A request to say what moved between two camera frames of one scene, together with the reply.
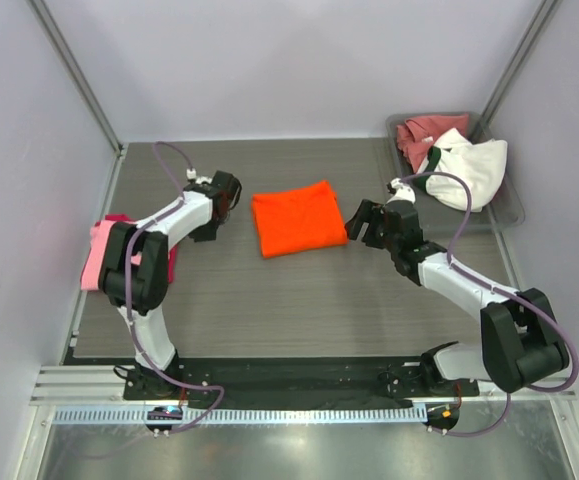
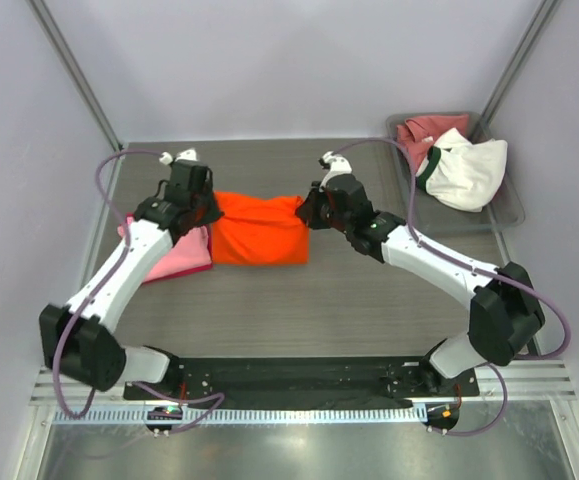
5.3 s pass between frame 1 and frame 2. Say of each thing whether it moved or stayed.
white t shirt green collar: stayed
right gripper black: moved
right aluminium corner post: stayed
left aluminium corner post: stayed
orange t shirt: moved
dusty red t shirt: stayed
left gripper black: moved
